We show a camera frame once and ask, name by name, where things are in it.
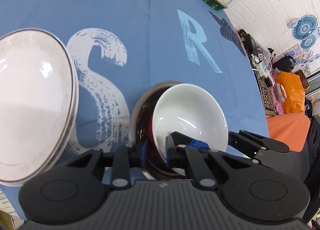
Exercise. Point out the red white bowl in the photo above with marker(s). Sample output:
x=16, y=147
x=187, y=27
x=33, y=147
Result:
x=191, y=111

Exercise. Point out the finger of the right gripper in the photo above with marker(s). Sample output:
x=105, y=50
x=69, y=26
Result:
x=250, y=143
x=181, y=139

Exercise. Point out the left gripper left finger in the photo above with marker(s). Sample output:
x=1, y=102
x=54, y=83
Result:
x=126, y=158

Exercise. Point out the stainless steel bowl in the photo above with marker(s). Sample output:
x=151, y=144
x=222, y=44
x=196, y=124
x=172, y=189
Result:
x=141, y=129

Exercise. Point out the orange plastic bag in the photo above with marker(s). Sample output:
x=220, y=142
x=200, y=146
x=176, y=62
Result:
x=294, y=103

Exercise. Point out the black patterned cloth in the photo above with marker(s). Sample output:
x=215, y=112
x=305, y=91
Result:
x=267, y=98

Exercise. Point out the white rimmed deep plate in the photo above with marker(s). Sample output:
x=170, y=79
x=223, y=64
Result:
x=39, y=103

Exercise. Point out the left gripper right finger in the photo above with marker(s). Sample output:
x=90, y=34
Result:
x=191, y=161

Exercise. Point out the orange cloth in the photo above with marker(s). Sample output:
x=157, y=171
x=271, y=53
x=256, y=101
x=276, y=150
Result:
x=291, y=129

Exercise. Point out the blue paper fan decoration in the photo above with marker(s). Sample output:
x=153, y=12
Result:
x=305, y=27

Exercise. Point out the white power strip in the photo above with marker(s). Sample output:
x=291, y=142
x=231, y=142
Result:
x=262, y=67

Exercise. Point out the blue printed tablecloth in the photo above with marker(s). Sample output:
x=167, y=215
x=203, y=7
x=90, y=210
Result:
x=121, y=48

